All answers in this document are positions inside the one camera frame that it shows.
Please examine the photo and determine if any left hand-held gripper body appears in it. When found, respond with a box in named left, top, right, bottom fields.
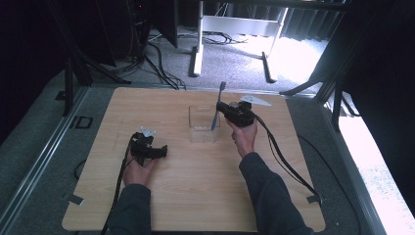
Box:
left=129, top=126, right=158, bottom=165

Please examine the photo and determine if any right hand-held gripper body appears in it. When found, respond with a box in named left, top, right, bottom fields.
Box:
left=225, top=94, right=273, bottom=128

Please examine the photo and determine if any blue toothbrush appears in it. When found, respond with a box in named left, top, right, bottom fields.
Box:
left=210, top=80, right=228, bottom=131

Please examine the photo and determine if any clear plastic container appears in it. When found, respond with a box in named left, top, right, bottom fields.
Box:
left=188, top=104, right=221, bottom=144

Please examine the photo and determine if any person's right hand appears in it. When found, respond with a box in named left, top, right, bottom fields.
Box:
left=225, top=117, right=259, bottom=160

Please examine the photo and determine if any person's left hand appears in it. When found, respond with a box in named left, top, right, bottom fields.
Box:
left=121, top=151, right=161, bottom=189

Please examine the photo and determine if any grey tape piece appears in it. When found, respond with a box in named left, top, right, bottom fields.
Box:
left=67, top=193, right=85, bottom=207
left=306, top=194, right=324, bottom=206

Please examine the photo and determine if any black metal stand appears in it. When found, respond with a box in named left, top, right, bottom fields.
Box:
left=45, top=0, right=132, bottom=118
left=279, top=13, right=361, bottom=132

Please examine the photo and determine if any dark curtain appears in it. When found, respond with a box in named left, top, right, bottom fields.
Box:
left=224, top=3, right=345, bottom=42

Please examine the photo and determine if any dark equipment cabinet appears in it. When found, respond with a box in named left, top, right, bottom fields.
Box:
left=94, top=0, right=152, bottom=68

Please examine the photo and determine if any left hand-held gripper black cable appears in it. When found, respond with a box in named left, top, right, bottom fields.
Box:
left=100, top=136, right=135, bottom=235

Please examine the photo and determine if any black floor bracket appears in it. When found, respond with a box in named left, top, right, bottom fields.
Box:
left=69, top=116, right=94, bottom=130

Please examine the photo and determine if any cable bundle under desk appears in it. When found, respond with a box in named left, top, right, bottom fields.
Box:
left=177, top=30, right=250, bottom=46

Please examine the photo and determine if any bundle of black floor cables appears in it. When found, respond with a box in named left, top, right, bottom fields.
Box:
left=143, top=42, right=188, bottom=91

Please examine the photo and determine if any white metal desk frame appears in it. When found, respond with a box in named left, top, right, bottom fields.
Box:
left=188, top=0, right=290, bottom=84

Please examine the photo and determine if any thin black floor cable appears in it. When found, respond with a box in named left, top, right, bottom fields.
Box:
left=297, top=134, right=362, bottom=235

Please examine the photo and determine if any aluminium floor rail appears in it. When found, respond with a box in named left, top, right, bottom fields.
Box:
left=321, top=101, right=390, bottom=235
left=0, top=86, right=90, bottom=227

